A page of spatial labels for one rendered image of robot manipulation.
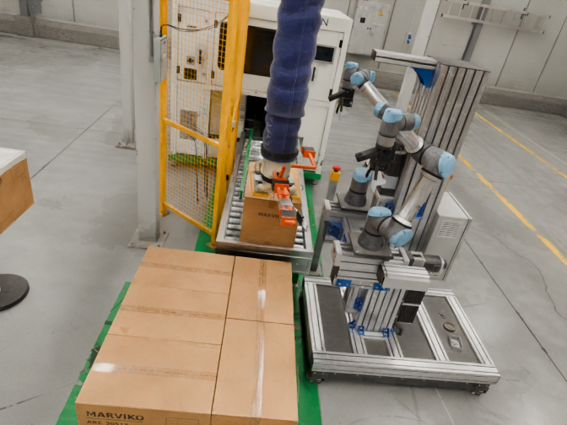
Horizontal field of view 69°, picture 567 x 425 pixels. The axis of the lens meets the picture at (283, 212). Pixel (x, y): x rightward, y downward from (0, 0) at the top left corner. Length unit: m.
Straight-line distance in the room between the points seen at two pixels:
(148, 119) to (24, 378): 1.91
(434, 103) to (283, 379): 1.59
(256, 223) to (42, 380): 1.61
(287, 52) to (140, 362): 1.73
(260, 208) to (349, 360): 1.16
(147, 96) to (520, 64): 11.16
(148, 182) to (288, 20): 1.93
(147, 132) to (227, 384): 2.06
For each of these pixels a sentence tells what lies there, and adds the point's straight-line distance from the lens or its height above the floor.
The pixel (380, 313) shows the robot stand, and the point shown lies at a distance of 2.98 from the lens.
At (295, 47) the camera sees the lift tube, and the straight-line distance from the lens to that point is 2.29.
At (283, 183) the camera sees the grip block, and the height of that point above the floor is 1.26.
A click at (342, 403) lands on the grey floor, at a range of 2.93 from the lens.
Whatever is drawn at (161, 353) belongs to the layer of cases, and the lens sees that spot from 2.31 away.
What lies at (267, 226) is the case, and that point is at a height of 0.73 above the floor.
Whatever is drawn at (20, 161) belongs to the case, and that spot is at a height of 0.98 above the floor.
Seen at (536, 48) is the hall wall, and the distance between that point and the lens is 13.32.
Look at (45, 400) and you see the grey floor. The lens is 2.93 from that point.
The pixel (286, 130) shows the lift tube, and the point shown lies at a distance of 2.40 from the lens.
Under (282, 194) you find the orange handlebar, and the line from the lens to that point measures 2.26.
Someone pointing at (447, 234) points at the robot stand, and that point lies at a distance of 2.63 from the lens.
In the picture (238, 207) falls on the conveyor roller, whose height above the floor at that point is 0.52.
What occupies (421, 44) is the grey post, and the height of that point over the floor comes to 1.80.
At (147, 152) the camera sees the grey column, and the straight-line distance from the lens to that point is 3.52.
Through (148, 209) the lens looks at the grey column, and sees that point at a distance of 3.77.
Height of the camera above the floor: 2.30
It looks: 30 degrees down
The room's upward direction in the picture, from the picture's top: 10 degrees clockwise
